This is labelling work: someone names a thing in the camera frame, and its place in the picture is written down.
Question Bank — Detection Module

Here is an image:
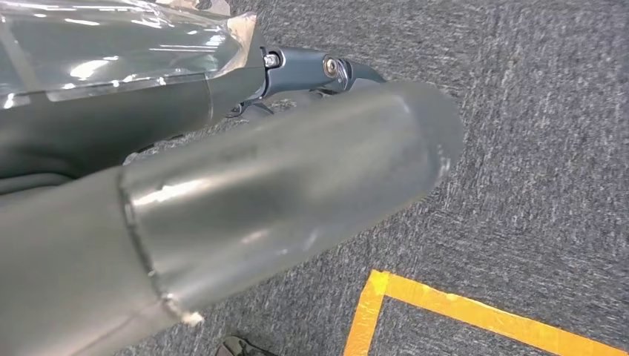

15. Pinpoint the dark robot foot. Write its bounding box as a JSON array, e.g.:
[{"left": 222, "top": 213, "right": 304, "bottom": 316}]
[{"left": 215, "top": 335, "right": 280, "bottom": 356}]

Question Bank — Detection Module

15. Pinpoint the yellow floor tape square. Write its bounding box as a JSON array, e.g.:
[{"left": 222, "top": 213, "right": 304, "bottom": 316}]
[{"left": 343, "top": 268, "right": 629, "bottom": 356}]

